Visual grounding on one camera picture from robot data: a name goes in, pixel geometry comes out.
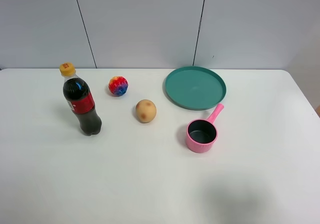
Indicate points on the tan toy potato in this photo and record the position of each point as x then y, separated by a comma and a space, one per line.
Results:
145, 111

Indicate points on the pink toy saucepan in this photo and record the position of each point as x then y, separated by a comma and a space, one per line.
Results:
201, 133

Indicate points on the teal round plate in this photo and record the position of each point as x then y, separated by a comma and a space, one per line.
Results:
194, 88

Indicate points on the multicoloured fuzzy ball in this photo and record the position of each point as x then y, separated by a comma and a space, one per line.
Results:
118, 85

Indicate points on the cola bottle yellow cap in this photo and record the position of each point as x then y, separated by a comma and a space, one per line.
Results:
79, 98

